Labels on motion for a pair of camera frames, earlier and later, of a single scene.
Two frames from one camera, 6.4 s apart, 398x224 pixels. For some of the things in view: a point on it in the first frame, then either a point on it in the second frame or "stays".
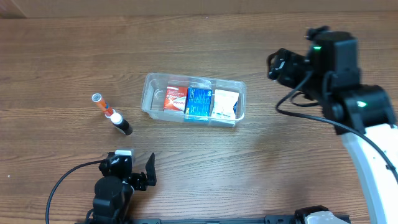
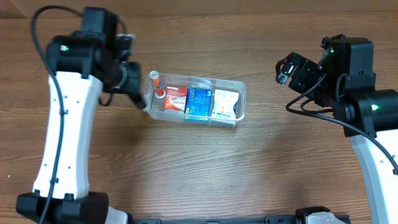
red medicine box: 175,98 stays
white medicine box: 224,104 stays
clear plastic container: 195,99 stays
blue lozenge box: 198,104 stays
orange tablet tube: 107,110 -> 160,91
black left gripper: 137,180 -> 133,82
